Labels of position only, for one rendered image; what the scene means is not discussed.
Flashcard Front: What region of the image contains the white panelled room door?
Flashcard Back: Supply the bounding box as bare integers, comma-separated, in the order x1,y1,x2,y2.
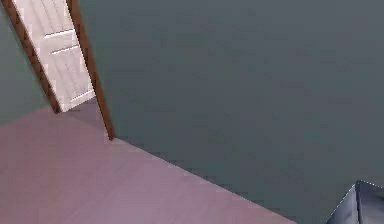
1,0,116,141

